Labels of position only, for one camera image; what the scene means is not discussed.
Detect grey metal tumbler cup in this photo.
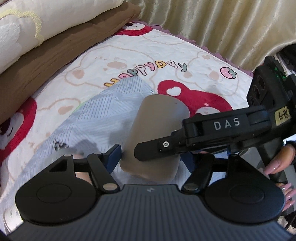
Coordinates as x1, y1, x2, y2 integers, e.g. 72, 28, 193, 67
120, 94, 190, 184

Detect right hand pink nails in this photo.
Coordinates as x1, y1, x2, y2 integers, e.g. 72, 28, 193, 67
263, 141, 295, 211

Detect light blue striped cloth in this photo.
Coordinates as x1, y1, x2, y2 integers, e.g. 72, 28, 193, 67
14, 76, 232, 200

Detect cartoon bear bed sheet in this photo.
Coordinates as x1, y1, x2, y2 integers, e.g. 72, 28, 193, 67
1, 22, 251, 233

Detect beige satin curtain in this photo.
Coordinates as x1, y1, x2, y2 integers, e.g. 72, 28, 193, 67
132, 1, 295, 70

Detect brown pillow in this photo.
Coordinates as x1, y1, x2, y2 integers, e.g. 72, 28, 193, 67
1, 1, 141, 123

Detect cream embroidered pillow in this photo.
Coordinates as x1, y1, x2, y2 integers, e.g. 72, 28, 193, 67
1, 0, 123, 72

